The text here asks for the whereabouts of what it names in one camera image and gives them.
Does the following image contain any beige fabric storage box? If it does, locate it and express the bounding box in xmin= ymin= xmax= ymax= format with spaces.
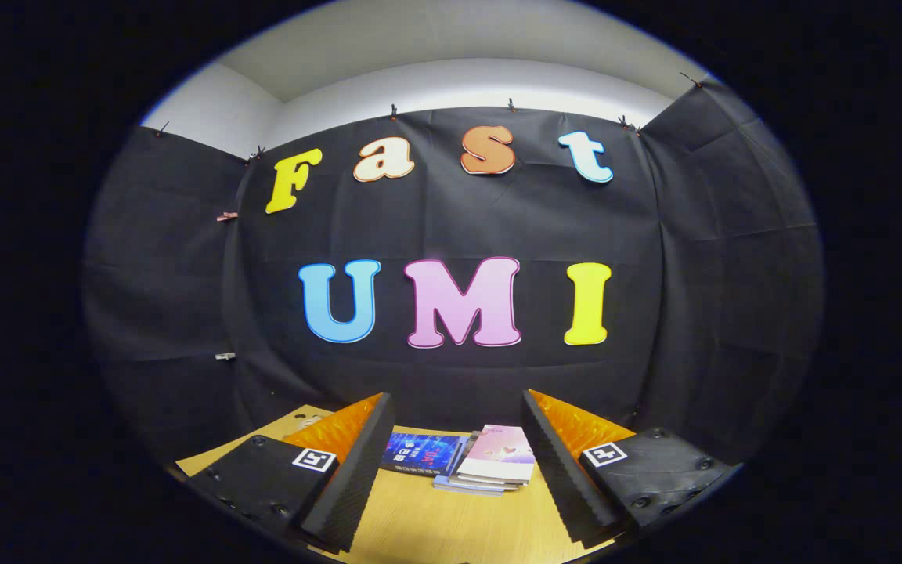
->
xmin=288 ymin=406 xmax=336 ymax=436

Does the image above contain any thick paperback book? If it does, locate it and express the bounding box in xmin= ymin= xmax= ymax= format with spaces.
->
xmin=448 ymin=436 xmax=526 ymax=493

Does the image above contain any dark blue cover book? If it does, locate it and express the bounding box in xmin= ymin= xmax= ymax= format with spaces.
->
xmin=381 ymin=431 xmax=471 ymax=477

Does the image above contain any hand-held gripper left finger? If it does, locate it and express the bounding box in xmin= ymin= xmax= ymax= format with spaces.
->
xmin=185 ymin=392 xmax=395 ymax=553

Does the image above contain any pink cover book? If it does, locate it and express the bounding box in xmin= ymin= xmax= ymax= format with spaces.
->
xmin=457 ymin=425 xmax=536 ymax=486

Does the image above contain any light blue cover book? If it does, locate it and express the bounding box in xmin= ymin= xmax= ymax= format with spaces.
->
xmin=432 ymin=436 xmax=508 ymax=497

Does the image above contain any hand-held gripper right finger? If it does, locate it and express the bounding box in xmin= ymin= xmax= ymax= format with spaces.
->
xmin=521 ymin=389 xmax=736 ymax=549

